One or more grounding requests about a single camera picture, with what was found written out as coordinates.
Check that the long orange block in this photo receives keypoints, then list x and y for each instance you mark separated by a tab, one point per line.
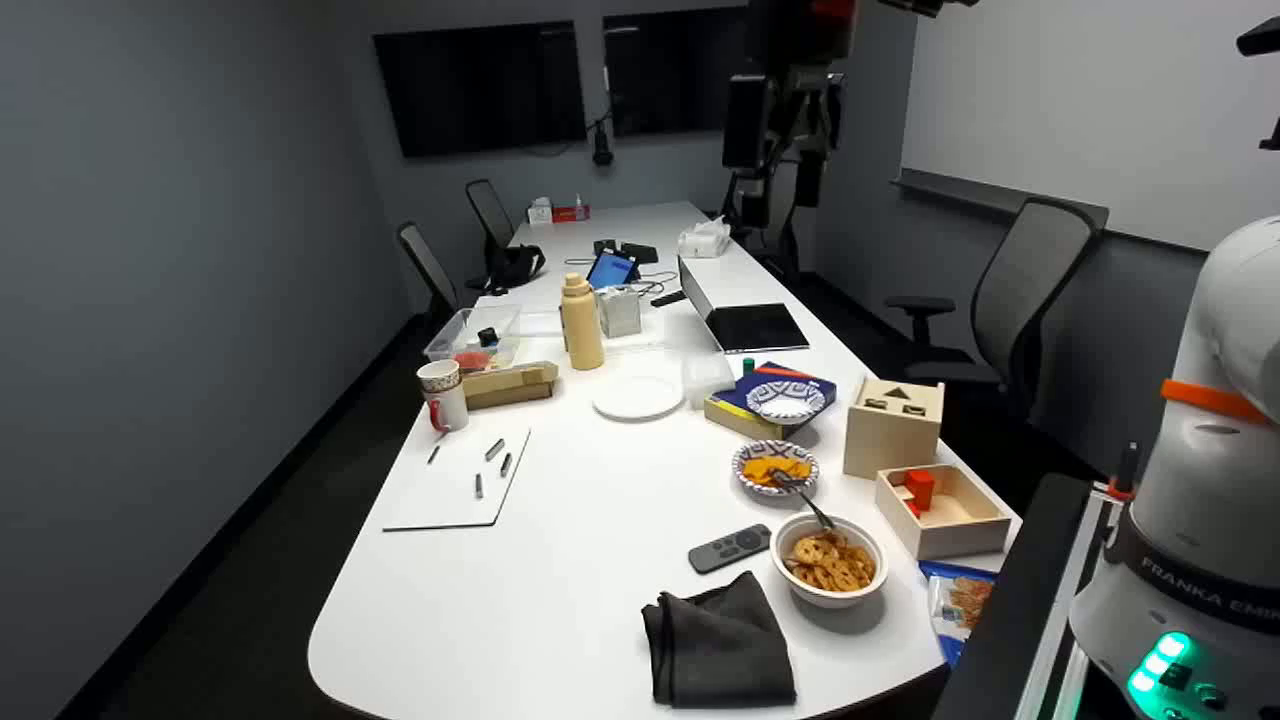
918	490

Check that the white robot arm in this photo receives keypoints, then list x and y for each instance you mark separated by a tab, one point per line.
1187	601

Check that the wooden shape sorter box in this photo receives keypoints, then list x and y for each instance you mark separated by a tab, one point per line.
895	426

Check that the white round plate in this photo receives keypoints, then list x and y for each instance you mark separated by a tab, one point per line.
636	399

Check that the tan squeeze bottle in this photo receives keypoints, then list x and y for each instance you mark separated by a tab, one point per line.
582	325

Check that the black laptop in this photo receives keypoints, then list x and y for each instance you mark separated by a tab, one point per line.
753	325

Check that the wooden tray with items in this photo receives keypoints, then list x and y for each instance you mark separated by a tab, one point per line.
508	384

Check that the blue patterned paper plate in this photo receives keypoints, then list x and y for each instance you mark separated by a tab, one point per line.
785	400

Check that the patterned bowl with chips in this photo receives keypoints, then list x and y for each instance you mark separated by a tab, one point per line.
775	470

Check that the white jar red label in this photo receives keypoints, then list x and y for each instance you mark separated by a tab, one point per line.
440	393

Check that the white cutting board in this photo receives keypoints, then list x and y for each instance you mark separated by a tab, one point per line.
452	481

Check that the black remote control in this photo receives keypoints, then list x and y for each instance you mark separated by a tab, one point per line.
729	549

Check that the black chair far left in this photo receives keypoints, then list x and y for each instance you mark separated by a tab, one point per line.
427	263

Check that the black spoon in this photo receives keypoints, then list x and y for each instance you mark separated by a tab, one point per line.
797	490

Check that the white bowl with cereal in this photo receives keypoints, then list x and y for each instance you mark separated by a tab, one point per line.
830	566

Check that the dark grey folded cloth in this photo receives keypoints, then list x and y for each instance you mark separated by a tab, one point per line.
716	650

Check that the open wooden tray box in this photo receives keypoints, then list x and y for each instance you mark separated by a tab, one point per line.
961	519

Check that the blue snack packet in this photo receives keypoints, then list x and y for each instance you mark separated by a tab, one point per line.
957	601

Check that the grey office chair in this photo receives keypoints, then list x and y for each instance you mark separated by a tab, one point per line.
1010	302

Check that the black wall monitor right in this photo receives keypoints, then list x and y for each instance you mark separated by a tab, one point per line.
670	68

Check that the black wall monitor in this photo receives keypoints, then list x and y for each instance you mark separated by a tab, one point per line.
670	68
483	90

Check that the black wall monitor left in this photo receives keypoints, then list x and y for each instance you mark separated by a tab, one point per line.
483	90

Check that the whiteboard on wall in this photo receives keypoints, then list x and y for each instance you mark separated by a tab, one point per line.
1128	104

